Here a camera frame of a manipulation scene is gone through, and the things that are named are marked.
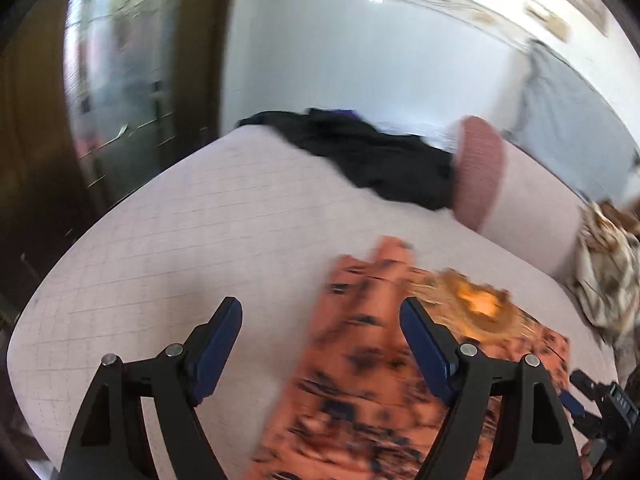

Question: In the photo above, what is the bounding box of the pink quilted bed cover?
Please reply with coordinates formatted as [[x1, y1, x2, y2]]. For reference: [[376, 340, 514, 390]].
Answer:
[[8, 127, 616, 479]]

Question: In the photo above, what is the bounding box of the cream floral patterned cloth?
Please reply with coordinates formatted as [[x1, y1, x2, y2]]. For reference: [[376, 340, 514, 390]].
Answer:
[[567, 200, 639, 347]]

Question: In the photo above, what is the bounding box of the person's right hand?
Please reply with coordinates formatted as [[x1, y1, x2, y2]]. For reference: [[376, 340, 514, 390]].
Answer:
[[579, 439, 617, 479]]

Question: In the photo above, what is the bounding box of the orange black floral garment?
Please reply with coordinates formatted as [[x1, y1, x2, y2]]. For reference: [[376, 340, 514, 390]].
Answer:
[[245, 237, 570, 479]]

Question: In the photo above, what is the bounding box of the grey blue pillow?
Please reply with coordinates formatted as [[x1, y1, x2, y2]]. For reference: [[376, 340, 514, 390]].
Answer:
[[504, 40, 639, 203]]

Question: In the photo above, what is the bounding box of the brown wooden glass door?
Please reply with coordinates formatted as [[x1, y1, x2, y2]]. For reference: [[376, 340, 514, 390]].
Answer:
[[1, 0, 230, 312]]

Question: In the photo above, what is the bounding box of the pink quilted bolster pillow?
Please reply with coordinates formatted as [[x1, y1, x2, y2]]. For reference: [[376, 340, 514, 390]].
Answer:
[[452, 116, 584, 281]]

